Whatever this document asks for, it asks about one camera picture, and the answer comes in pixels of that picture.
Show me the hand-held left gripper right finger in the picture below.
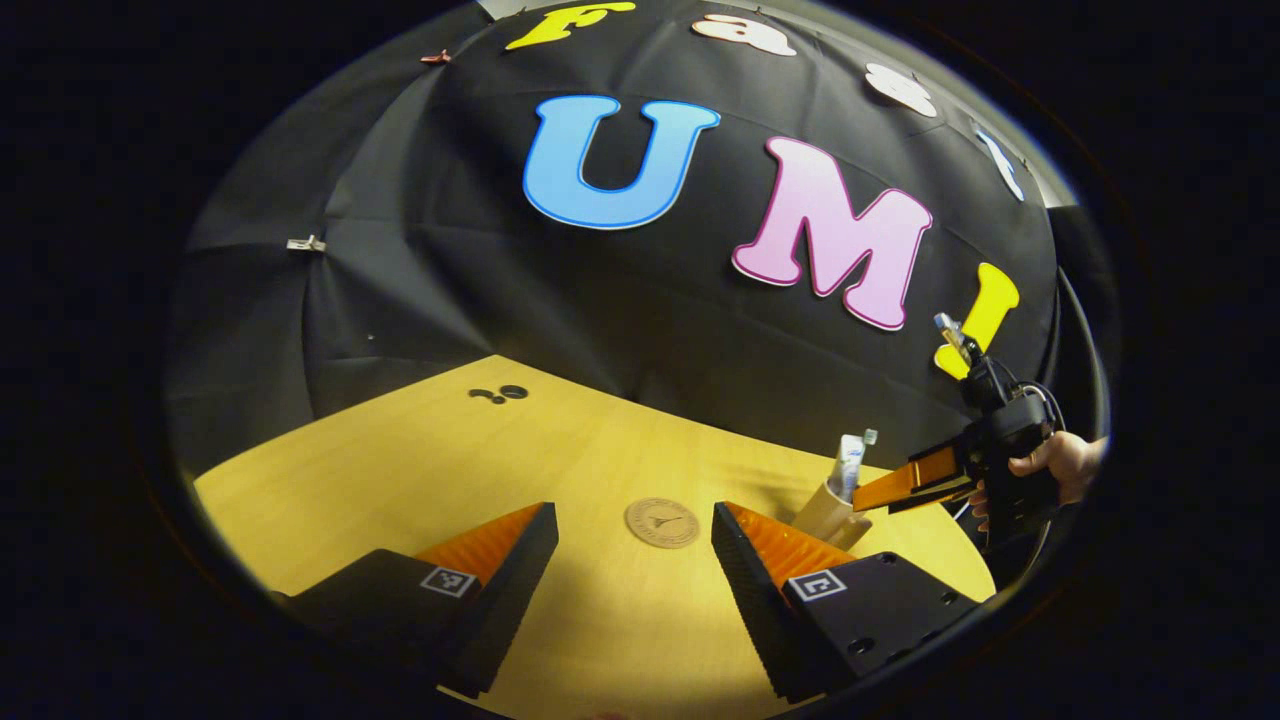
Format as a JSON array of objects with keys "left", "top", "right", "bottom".
[{"left": 712, "top": 502, "right": 981, "bottom": 703}]

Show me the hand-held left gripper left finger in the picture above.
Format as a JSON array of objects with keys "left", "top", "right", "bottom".
[{"left": 275, "top": 502, "right": 559, "bottom": 699}]

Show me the white toothpaste tube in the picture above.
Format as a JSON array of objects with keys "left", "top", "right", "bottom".
[{"left": 828, "top": 434, "right": 866, "bottom": 504}]

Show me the beige cup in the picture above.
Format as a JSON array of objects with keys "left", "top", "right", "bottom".
[{"left": 790, "top": 480, "right": 873, "bottom": 551}]

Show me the round cork coaster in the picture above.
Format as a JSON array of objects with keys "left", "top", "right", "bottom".
[{"left": 625, "top": 497, "right": 701, "bottom": 549}]

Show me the wooden desktop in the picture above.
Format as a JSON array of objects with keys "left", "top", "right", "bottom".
[{"left": 192, "top": 353, "right": 998, "bottom": 720}]

